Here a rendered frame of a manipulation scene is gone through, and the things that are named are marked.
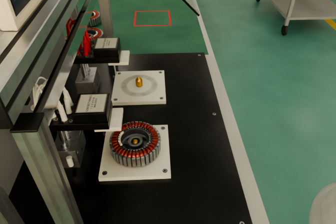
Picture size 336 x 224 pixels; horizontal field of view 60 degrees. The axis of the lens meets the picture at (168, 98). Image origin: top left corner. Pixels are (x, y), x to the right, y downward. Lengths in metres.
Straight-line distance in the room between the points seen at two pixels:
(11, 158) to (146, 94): 0.36
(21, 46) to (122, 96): 0.46
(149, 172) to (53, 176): 0.26
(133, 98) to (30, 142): 0.46
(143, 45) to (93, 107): 0.58
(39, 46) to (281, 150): 1.57
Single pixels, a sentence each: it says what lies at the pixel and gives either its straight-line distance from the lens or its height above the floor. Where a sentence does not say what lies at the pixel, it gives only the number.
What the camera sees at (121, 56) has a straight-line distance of 0.80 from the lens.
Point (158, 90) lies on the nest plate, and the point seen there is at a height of 0.78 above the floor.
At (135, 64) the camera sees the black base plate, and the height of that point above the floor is 0.77.
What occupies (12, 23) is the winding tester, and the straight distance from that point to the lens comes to 0.43.
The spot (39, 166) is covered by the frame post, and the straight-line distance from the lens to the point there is 0.42.
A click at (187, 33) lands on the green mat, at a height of 0.75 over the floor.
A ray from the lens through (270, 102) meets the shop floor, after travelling 2.12.
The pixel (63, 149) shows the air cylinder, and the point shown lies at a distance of 0.65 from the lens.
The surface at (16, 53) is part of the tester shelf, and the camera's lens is 0.38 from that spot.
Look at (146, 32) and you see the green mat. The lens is 1.21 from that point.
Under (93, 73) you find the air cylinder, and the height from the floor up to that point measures 0.82.
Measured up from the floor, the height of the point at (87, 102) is 0.92.
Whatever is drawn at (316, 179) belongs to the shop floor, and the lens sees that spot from 1.76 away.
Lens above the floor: 1.29
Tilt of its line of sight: 39 degrees down
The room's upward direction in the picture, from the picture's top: straight up
